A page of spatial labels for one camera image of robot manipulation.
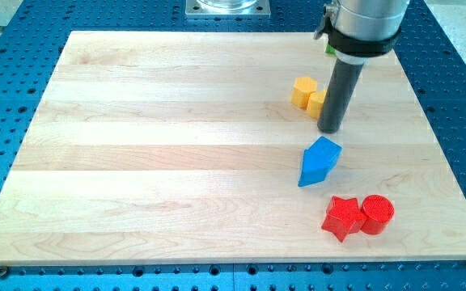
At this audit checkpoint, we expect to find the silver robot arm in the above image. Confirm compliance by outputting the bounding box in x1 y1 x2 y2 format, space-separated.
313 0 409 65

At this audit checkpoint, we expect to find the wooden board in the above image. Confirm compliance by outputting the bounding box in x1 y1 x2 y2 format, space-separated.
0 32 466 266

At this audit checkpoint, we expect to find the blue arrow-shaped block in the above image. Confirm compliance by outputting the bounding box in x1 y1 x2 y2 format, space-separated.
298 136 342 187

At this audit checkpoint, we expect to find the yellow hexagon block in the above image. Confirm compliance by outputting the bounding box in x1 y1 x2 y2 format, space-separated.
291 76 317 108

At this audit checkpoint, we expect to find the yellow block behind rod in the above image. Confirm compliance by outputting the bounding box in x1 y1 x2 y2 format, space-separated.
306 89 327 119

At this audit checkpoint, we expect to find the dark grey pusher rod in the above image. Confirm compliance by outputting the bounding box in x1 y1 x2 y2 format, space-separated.
317 58 366 133

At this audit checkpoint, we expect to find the red star block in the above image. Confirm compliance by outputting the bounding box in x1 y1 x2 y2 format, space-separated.
321 196 367 243

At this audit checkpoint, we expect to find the green block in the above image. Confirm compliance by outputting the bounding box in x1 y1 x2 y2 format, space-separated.
325 44 336 56

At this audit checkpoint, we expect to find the red cylinder block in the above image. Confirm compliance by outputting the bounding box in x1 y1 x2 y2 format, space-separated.
361 194 395 235

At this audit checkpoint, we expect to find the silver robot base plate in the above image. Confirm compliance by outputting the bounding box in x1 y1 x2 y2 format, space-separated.
184 0 271 19

